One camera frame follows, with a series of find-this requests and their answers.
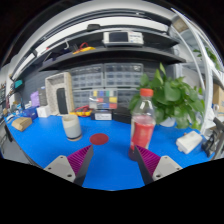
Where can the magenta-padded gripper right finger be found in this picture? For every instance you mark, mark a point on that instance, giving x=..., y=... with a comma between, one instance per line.
x=156, y=165

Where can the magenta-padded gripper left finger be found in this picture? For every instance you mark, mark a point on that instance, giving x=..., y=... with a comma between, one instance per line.
x=71, y=163

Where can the white cup with dark base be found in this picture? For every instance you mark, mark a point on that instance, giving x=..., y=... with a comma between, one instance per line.
x=71, y=127

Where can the flat round red coaster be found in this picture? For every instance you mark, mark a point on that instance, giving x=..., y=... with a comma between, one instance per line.
x=99, y=139

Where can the clear red-labelled drink bottle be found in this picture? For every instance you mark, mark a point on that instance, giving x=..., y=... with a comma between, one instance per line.
x=142, y=128

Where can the white plastic box device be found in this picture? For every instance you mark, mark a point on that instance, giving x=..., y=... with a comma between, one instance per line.
x=189, y=141

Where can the yellow red hand tool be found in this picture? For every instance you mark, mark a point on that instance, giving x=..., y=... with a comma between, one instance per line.
x=82, y=111

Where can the black flat box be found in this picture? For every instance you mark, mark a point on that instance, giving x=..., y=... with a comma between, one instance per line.
x=103, y=115

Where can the small white box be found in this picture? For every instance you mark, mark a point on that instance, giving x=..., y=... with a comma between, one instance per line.
x=43, y=111

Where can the black clamp stand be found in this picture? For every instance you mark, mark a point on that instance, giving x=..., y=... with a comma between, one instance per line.
x=213, y=140

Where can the brown cardboard box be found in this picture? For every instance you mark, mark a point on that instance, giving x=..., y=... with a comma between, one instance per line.
x=21, y=123

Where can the blue small object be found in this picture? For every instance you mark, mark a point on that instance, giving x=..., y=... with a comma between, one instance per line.
x=30, y=112

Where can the green leafy potted plant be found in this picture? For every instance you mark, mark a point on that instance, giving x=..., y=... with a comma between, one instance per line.
x=173, y=96

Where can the clear organizer with coloured parts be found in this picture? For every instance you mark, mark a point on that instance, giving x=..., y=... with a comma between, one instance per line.
x=103, y=99

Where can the purple printed object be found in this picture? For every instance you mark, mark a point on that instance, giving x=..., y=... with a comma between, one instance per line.
x=35, y=99

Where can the grey drawer cabinet stack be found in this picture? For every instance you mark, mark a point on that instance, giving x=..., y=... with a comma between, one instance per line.
x=106, y=83

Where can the yellow red tool on shelf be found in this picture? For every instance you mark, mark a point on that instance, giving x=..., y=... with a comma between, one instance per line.
x=83, y=48

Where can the white oscilloscope instrument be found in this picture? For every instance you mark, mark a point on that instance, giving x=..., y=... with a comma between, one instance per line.
x=123, y=38

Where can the black wall shelf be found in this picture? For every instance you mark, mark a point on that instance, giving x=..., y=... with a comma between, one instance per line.
x=110, y=53

